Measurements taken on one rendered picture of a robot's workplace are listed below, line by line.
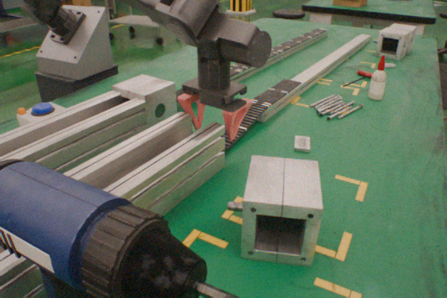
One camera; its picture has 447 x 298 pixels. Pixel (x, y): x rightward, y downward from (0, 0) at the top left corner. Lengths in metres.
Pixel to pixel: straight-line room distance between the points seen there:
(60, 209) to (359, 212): 0.44
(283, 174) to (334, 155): 0.26
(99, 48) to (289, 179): 0.87
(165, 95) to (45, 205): 0.54
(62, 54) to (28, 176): 0.95
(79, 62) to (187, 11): 0.66
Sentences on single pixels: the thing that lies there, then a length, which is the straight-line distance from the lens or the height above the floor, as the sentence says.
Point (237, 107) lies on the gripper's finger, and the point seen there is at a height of 0.89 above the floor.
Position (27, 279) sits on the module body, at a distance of 0.42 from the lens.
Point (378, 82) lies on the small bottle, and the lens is 0.97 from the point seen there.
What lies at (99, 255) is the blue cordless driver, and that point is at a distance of 0.20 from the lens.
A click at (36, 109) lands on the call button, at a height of 0.85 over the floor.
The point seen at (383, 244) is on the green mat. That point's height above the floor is 0.78.
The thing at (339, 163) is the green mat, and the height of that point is 0.78.
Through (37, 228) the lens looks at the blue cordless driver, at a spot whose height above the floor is 0.99.
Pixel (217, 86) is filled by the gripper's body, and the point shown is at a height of 0.92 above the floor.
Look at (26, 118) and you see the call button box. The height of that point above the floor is 0.84.
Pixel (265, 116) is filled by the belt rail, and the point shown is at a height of 0.79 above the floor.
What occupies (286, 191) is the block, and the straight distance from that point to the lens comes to 0.42.
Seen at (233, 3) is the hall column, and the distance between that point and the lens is 7.24.
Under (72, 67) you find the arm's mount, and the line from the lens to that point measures 1.15.
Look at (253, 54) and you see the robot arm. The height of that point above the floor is 0.99.
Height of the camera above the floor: 1.13
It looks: 28 degrees down
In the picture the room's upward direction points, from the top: straight up
